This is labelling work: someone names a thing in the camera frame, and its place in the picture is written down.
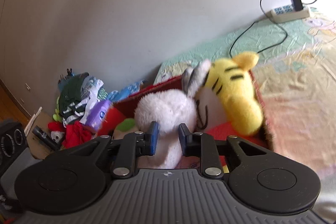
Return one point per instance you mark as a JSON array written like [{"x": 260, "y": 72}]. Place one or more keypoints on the black charger adapter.
[{"x": 297, "y": 5}]

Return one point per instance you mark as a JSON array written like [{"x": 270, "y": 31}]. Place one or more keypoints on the white power strip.
[{"x": 287, "y": 13}]

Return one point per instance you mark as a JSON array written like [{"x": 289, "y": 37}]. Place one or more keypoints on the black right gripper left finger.
[{"x": 120, "y": 156}]

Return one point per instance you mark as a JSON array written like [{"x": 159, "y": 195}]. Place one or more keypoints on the yellow tiger plush toy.
[{"x": 226, "y": 94}]

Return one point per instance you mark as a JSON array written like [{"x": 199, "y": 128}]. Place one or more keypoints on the pink bunny plush toy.
[{"x": 169, "y": 109}]

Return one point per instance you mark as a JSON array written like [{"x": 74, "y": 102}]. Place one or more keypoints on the red cloth item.
[{"x": 70, "y": 136}]

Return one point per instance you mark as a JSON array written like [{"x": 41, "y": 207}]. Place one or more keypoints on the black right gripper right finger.
[{"x": 206, "y": 148}]

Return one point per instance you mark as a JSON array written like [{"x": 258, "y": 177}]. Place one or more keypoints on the purple wet wipes pack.
[{"x": 97, "y": 114}]

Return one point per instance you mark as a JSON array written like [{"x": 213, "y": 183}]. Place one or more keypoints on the pile of folded clothes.
[{"x": 79, "y": 93}]

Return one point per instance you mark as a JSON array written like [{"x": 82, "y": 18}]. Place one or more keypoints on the green smiling plush toy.
[{"x": 126, "y": 126}]

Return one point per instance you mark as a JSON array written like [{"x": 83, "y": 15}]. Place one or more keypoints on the cartoon bear bed sheet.
[{"x": 297, "y": 84}]

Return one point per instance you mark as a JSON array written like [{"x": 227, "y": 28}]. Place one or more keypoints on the red cardboard box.
[{"x": 236, "y": 132}]

